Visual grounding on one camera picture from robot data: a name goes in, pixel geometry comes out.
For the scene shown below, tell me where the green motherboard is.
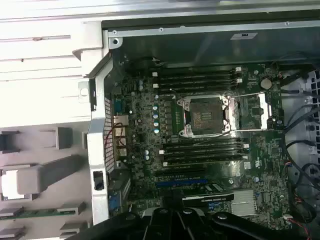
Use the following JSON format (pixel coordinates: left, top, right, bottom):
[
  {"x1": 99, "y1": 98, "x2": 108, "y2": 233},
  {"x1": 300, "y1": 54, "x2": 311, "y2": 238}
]
[{"x1": 109, "y1": 57, "x2": 296, "y2": 226}]

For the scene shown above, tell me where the black wire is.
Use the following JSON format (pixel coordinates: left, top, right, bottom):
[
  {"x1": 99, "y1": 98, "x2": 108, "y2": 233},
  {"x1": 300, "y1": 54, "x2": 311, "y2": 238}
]
[{"x1": 284, "y1": 139, "x2": 320, "y2": 161}]

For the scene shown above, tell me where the black graphics card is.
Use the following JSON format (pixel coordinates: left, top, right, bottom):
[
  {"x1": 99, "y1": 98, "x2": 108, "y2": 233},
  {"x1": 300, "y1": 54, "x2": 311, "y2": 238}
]
[{"x1": 161, "y1": 183, "x2": 236, "y2": 210}]

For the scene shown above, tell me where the black RAM slot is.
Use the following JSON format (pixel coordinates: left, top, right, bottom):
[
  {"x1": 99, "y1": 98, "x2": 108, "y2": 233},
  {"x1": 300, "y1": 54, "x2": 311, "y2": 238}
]
[
  {"x1": 151, "y1": 66, "x2": 243, "y2": 77},
  {"x1": 152, "y1": 77, "x2": 244, "y2": 89},
  {"x1": 158, "y1": 83, "x2": 237, "y2": 93},
  {"x1": 163, "y1": 151, "x2": 245, "y2": 161},
  {"x1": 158, "y1": 146, "x2": 245, "y2": 155},
  {"x1": 158, "y1": 72, "x2": 237, "y2": 82},
  {"x1": 163, "y1": 140, "x2": 250, "y2": 150},
  {"x1": 162, "y1": 156, "x2": 245, "y2": 168}
]

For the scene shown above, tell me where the thin red wire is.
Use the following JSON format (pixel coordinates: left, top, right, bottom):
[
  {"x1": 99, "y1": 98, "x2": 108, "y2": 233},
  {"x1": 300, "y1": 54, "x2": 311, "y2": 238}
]
[{"x1": 104, "y1": 121, "x2": 126, "y2": 149}]

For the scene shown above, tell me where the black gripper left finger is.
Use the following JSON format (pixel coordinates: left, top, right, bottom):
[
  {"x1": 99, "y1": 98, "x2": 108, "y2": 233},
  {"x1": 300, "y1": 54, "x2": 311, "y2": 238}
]
[{"x1": 66, "y1": 207, "x2": 179, "y2": 240}]

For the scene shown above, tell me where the silver finned heat sink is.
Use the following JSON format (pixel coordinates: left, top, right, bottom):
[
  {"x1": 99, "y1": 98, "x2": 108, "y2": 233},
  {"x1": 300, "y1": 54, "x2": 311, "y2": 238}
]
[{"x1": 230, "y1": 189, "x2": 255, "y2": 217}]

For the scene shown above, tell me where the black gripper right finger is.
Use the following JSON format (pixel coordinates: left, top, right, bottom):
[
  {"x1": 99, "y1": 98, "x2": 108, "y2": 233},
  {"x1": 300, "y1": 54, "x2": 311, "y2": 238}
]
[{"x1": 175, "y1": 208, "x2": 310, "y2": 240}]

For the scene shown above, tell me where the grey parts rack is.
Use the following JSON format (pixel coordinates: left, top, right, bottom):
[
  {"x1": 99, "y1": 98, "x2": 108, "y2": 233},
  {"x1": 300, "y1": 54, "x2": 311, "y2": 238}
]
[{"x1": 0, "y1": 124, "x2": 91, "y2": 240}]

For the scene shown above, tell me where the thin metal locking lever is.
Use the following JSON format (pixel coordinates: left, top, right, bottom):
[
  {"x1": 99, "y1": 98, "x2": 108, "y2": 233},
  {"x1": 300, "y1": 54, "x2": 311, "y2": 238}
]
[{"x1": 189, "y1": 126, "x2": 287, "y2": 139}]

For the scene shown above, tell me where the green RAM stick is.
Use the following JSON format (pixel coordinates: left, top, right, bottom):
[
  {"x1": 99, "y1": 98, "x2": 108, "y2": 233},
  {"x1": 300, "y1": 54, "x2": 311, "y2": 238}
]
[{"x1": 0, "y1": 208, "x2": 84, "y2": 221}]

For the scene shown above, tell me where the blue expansion slot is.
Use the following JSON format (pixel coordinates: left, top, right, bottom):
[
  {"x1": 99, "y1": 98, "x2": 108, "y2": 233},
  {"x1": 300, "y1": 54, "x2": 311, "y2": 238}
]
[{"x1": 155, "y1": 179, "x2": 209, "y2": 189}]

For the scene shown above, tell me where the round silver coin battery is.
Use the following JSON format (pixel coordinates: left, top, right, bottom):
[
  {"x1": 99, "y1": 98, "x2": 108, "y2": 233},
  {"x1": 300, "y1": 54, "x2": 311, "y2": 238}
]
[{"x1": 259, "y1": 77, "x2": 273, "y2": 89}]

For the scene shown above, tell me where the silver CPU socket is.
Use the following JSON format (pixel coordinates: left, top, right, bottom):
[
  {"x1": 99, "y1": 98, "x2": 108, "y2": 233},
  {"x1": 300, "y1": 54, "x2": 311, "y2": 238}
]
[{"x1": 176, "y1": 93, "x2": 232, "y2": 138}]

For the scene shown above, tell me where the silver socket cover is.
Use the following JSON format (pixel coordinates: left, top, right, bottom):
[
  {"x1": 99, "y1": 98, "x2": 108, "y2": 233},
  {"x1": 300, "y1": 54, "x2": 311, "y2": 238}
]
[{"x1": 228, "y1": 91, "x2": 273, "y2": 132}]

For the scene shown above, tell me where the dark grey PC case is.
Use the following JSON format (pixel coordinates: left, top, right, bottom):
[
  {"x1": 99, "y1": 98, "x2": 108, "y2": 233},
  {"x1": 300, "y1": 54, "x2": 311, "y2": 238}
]
[{"x1": 77, "y1": 16, "x2": 320, "y2": 240}]

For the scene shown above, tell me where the silver rear port block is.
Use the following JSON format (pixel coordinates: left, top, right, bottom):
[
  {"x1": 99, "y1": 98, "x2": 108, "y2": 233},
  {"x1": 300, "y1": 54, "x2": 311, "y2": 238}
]
[{"x1": 112, "y1": 114, "x2": 131, "y2": 158}]

